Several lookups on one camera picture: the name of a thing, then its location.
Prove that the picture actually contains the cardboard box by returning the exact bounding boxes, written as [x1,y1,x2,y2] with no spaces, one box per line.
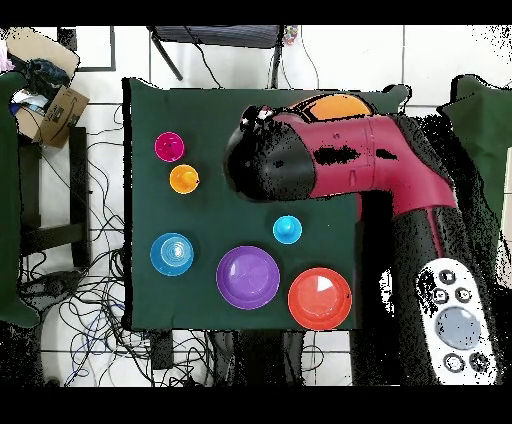
[4,26,92,150]

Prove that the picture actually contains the black bench stand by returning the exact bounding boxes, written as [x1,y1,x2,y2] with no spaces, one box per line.
[17,126,92,269]

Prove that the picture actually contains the black power adapter box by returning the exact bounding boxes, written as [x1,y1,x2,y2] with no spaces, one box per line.
[150,330,175,371]

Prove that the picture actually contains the dark green tablecloth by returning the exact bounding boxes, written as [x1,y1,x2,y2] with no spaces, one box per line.
[121,76,413,333]

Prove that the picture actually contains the blue cup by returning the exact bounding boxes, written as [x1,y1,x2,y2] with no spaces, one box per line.
[272,214,304,246]

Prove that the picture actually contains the black folding chair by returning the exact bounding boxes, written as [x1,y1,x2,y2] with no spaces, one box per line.
[146,25,286,90]

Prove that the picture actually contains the large orange bowl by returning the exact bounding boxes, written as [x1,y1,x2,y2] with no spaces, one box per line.
[289,92,376,122]

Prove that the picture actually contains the large red bowl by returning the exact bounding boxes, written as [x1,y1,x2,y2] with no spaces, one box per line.
[287,266,354,332]

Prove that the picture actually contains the small blue bowl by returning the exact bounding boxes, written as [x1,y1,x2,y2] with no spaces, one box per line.
[149,232,196,278]

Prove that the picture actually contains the black plastic bag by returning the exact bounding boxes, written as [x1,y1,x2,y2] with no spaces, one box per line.
[21,58,74,101]

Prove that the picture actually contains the grey black floor base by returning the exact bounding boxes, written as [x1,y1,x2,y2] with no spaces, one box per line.
[17,269,85,313]

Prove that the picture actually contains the pink cup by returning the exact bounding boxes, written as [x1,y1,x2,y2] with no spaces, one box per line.
[154,131,186,164]

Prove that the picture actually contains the tangle of floor cables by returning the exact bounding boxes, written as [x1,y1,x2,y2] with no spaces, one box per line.
[17,103,325,387]

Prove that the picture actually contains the green cloth covered table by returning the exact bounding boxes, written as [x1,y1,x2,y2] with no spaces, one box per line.
[0,70,41,329]
[439,73,512,257]

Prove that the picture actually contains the purple bowl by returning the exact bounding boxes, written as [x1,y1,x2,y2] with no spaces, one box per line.
[215,245,282,311]

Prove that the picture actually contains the orange cup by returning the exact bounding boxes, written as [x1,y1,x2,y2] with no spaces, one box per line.
[168,163,201,196]

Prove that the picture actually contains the black metal frame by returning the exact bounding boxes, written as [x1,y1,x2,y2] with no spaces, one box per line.
[56,25,118,74]

